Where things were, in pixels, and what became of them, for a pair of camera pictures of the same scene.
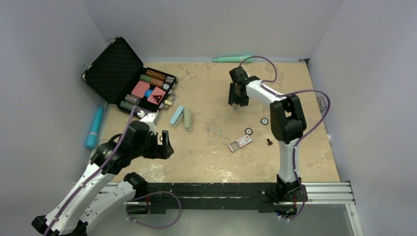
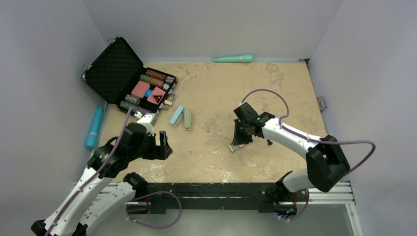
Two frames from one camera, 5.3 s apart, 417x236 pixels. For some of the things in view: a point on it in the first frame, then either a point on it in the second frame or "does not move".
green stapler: [187, 119] does not move
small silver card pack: [240, 142] does not move
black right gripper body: [239, 99] to [242, 134]
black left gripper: [163, 151] does not move
